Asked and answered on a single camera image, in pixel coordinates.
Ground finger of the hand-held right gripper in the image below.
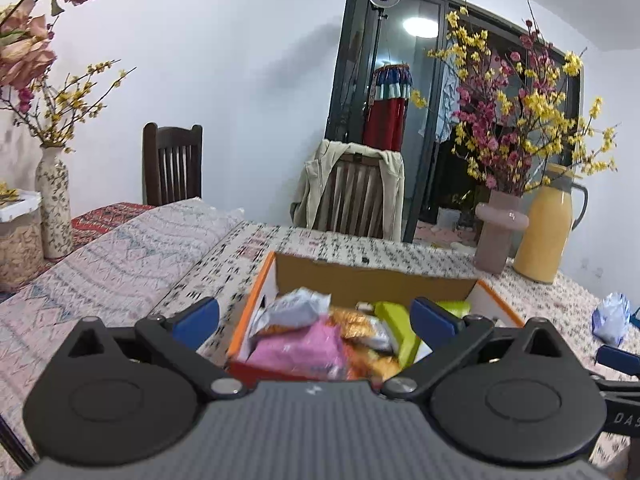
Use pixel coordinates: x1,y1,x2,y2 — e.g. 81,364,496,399
587,345,640,397

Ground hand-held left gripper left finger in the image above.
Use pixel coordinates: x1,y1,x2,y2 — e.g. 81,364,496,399
65,296,251,401

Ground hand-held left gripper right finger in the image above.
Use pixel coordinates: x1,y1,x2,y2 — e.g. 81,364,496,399
380,296,576,401

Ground lime green snack packet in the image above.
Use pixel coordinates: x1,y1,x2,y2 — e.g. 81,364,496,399
374,301,436,368

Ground orange cardboard box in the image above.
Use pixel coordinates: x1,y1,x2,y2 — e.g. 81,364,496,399
226,251,526,386

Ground white grey snack packet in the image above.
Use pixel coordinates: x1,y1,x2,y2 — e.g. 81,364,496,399
249,287,332,339

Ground pink snack packet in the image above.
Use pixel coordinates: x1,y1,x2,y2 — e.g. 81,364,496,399
247,320,349,379

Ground blue plastic bag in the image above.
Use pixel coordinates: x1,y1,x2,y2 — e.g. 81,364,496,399
591,292,632,347

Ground pale geometric patterned blanket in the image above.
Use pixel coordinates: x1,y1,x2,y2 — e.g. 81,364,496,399
0,197,246,461

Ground pink mushroom-shaped vase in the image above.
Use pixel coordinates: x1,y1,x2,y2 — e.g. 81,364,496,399
474,190,530,275

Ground yellow thermos jug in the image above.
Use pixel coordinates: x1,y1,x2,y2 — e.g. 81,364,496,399
512,162,589,284

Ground brown slatted wooden chair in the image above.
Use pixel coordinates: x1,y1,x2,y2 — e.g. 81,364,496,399
315,152,396,238

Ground dark wooden chair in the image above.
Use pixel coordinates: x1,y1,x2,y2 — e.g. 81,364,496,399
142,122,204,207

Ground chair with beige jacket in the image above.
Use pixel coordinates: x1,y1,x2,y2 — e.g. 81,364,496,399
290,139,406,243

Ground floral ceramic vase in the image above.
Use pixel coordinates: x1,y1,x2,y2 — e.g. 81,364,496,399
35,145,74,260

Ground red and blue hanging garment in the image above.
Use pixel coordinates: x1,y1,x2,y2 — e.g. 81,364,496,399
362,63,415,152

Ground yellow and pink blossom branches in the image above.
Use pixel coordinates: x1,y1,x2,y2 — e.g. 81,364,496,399
410,0,618,196

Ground white basket lid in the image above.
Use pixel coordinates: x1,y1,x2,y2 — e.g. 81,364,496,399
0,191,43,224

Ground light blue hanging shirt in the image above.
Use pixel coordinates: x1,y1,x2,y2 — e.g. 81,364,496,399
419,67,461,143

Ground thin yellow flower sprigs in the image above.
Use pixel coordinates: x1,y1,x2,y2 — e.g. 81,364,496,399
0,60,137,153

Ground dried pink roses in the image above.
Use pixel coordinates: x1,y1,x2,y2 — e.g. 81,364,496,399
0,0,103,91

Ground dark glass door frame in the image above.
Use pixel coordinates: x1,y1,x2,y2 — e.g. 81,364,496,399
325,0,586,246

